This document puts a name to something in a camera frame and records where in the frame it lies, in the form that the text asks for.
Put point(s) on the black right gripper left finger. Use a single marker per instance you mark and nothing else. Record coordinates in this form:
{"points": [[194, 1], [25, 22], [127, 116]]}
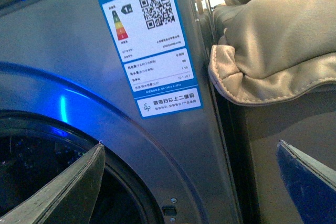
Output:
{"points": [[68, 198]]}

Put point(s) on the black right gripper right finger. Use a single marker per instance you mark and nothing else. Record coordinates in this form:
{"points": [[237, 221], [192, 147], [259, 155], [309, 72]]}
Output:
{"points": [[310, 184]]}

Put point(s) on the grey front-load washing machine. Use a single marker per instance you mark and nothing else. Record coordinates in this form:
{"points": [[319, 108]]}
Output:
{"points": [[64, 90]]}

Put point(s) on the grey side cabinet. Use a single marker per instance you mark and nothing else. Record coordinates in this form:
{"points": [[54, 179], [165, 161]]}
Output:
{"points": [[252, 134]]}

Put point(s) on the beige garment pile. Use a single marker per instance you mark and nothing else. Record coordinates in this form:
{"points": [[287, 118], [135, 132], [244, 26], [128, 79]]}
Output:
{"points": [[274, 51]]}

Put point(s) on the blue energy label sticker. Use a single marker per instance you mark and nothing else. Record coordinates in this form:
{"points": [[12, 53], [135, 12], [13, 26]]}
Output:
{"points": [[150, 40]]}

